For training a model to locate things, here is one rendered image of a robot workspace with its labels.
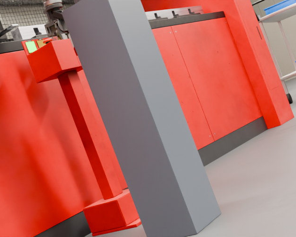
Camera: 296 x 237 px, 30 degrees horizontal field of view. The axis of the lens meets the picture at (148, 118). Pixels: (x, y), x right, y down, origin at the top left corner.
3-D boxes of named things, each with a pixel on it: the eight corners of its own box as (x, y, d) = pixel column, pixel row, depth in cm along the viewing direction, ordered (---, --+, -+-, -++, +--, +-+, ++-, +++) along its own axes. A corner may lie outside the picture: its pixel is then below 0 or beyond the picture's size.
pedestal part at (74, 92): (114, 197, 221) (66, 71, 221) (104, 200, 224) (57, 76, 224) (123, 192, 225) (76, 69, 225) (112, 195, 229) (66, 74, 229)
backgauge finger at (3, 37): (6, 29, 254) (2, 19, 254) (-25, 49, 270) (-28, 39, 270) (26, 27, 263) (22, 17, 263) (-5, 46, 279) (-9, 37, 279)
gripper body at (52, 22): (60, 36, 235) (52, 9, 234) (74, 30, 229) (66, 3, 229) (47, 38, 229) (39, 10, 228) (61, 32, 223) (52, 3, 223)
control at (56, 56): (62, 70, 212) (45, 26, 212) (36, 83, 222) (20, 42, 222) (95, 62, 228) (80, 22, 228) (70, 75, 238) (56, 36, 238)
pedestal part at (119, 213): (136, 226, 208) (125, 197, 208) (92, 236, 223) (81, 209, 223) (166, 208, 223) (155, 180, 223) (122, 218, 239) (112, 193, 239)
